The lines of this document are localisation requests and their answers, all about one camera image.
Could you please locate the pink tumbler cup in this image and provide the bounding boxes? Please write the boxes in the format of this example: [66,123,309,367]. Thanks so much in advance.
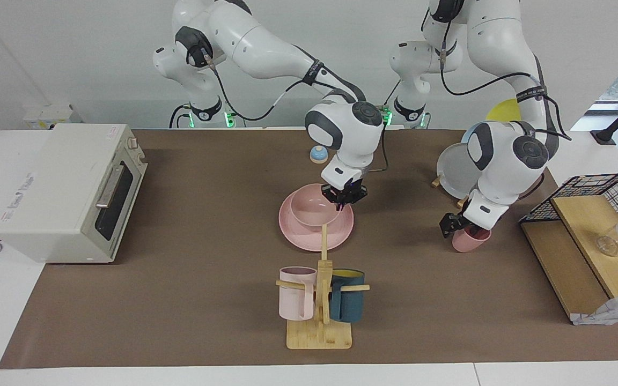
[452,225,492,253]

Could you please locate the pink bowl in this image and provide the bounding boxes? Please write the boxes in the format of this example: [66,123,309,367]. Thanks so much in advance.
[291,183,344,227]

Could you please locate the wooden plate rack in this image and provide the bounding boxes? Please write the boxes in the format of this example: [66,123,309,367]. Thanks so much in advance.
[431,176,472,209]

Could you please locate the pink speckled plate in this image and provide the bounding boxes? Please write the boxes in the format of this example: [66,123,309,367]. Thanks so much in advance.
[279,188,355,253]

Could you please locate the grey plate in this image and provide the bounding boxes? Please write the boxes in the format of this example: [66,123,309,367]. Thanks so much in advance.
[437,142,482,200]

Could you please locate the dark teal mug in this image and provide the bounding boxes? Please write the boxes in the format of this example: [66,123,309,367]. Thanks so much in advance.
[329,269,365,323]

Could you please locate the light pink mug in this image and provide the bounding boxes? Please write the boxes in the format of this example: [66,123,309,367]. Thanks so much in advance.
[279,266,318,321]

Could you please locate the yellow plate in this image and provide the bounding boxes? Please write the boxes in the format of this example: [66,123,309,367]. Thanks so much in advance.
[486,98,522,123]

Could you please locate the small clear glass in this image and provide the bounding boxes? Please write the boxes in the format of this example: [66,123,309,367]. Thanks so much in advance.
[596,235,618,257]

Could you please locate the wooden mug tree stand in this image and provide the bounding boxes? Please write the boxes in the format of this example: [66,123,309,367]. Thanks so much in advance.
[276,224,370,350]

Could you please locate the brown table mat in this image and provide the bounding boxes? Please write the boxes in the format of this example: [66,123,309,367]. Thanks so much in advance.
[0,129,618,369]

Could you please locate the cream toaster oven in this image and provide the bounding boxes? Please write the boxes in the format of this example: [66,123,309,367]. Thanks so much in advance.
[0,123,149,264]

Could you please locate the small white box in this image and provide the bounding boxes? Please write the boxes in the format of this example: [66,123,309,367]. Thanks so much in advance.
[24,105,82,130]

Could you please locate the wooden shelf with wire mesh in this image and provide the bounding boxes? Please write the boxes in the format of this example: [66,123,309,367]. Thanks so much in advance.
[519,173,618,325]

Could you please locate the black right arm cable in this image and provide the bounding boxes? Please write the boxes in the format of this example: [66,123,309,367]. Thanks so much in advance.
[204,51,342,122]

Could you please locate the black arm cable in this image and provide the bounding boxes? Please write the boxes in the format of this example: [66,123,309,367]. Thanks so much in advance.
[422,8,572,143]
[204,51,342,122]

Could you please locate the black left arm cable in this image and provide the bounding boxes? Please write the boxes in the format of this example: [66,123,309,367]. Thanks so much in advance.
[422,8,572,143]

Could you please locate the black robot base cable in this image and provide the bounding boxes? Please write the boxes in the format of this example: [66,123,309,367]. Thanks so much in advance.
[168,105,189,129]

